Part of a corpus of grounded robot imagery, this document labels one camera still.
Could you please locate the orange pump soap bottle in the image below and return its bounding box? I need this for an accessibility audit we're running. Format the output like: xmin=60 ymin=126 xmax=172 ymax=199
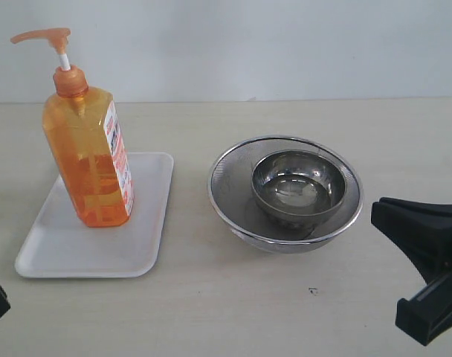
xmin=10 ymin=28 xmax=135 ymax=228

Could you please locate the small stainless steel bowl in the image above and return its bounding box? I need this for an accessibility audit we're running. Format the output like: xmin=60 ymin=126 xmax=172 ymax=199
xmin=251 ymin=149 xmax=348 ymax=225

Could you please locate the white rectangular plastic tray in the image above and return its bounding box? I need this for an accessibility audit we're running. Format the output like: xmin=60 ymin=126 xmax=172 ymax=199
xmin=14 ymin=152 xmax=174 ymax=278

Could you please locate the large steel mesh colander bowl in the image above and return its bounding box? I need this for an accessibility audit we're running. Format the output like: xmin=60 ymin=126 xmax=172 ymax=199
xmin=207 ymin=135 xmax=363 ymax=254

